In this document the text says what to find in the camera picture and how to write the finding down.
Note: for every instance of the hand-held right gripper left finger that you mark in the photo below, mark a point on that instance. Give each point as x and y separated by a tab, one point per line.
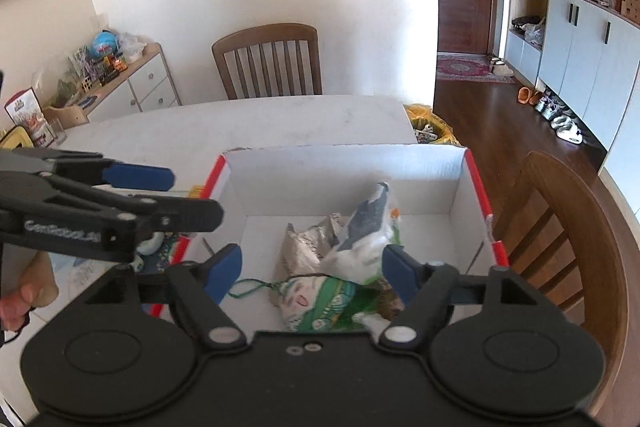
225	272

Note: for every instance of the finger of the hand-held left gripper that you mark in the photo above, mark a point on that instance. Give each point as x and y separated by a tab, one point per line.
190	213
140	177

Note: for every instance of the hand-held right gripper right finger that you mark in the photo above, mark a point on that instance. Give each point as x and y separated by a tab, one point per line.
400	272

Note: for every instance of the grey white tissue pack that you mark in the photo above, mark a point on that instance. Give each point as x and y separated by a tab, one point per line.
360	249

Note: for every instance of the pale green correction tape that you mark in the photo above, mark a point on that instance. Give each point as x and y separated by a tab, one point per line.
149	244

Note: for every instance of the silver foil packet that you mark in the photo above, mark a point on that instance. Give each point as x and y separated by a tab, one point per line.
300	252

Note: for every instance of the green white plush pouch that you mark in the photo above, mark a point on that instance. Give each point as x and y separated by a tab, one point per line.
320	307

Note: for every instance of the red cardboard box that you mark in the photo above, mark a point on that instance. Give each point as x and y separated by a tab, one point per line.
350	179

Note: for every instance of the person's left hand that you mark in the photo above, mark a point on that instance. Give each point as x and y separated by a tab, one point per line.
42	282

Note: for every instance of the drinking glass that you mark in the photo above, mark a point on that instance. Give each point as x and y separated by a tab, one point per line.
57	132

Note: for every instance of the white sideboard cabinet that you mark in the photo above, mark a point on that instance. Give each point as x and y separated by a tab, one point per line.
145	82

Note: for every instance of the wooden holder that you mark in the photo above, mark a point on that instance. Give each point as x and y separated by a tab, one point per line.
67	114

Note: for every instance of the yellow packet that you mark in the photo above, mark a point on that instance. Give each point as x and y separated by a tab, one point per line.
15	138

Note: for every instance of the red white snack box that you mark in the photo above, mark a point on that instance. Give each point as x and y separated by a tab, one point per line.
27	114

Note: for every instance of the clear plastic bag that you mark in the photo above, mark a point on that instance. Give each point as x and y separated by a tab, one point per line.
131	47

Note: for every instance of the blue globe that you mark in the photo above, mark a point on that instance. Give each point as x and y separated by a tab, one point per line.
105	43

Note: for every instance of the yellow trash bag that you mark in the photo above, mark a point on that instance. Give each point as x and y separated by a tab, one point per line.
430	127

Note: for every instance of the wooden dining chair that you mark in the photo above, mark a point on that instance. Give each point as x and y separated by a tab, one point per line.
575	232
270	57

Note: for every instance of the patterned rug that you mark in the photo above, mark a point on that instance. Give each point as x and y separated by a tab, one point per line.
465	68

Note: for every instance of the orange slippers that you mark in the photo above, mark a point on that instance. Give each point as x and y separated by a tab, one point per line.
529	96

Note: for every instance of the white sneakers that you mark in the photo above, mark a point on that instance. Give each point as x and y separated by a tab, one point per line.
562	122

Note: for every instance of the white slippers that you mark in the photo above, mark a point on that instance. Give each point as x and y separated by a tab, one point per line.
500	67

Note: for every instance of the grey plastic bag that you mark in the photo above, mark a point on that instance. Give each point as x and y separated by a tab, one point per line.
535	32

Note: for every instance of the white wall cabinet unit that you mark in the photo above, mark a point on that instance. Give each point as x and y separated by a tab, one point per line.
580	32

